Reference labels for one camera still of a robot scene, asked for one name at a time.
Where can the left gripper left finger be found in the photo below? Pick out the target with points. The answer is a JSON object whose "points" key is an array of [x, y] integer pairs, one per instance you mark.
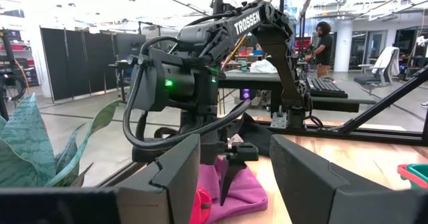
{"points": [[174, 177]]}

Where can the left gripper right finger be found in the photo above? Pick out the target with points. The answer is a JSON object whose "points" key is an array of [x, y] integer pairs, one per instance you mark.
{"points": [[301, 184]]}

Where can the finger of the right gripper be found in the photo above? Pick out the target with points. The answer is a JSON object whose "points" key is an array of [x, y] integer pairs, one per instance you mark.
{"points": [[234, 165]]}

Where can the red tomato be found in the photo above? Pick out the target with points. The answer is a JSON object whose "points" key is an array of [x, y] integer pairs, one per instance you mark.
{"points": [[200, 207]]}

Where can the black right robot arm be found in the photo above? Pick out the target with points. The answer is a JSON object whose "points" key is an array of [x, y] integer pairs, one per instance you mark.
{"points": [[254, 20]]}

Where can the magenta cloth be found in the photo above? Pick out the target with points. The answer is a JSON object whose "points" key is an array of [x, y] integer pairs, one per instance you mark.
{"points": [[240, 190]]}

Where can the computer tower with purple light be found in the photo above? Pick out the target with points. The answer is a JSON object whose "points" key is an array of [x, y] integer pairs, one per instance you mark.
{"points": [[246, 94]]}

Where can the dark grey desk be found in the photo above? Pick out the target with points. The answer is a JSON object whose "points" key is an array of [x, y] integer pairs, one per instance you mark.
{"points": [[254, 80]]}

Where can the white plastic bag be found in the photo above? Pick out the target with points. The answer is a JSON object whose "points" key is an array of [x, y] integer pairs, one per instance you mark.
{"points": [[264, 67]]}

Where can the dark keyboard table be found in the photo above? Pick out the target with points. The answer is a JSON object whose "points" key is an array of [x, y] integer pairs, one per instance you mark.
{"points": [[347, 104]]}

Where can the black backlit keyboard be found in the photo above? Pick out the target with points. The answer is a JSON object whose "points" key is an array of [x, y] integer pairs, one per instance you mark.
{"points": [[326, 87]]}

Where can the teal plastic basket orange rim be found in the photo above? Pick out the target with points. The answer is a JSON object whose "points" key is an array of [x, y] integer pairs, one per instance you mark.
{"points": [[416, 175]]}

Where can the office chair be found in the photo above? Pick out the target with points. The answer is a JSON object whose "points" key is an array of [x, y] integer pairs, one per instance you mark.
{"points": [[371, 78]]}

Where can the person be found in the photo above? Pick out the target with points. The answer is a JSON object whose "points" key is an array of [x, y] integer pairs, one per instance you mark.
{"points": [[323, 50]]}

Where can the snake plant in white pot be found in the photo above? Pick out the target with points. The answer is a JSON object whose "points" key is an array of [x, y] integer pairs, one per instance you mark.
{"points": [[26, 143]]}

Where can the white cloth over chair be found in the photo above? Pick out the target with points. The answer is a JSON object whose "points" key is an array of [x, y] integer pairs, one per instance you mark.
{"points": [[388, 58]]}

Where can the storage shelf rack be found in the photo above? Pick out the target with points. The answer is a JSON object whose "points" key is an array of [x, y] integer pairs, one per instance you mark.
{"points": [[20, 60]]}

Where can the black partition wall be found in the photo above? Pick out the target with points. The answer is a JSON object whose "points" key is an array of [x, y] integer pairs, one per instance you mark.
{"points": [[77, 63]]}

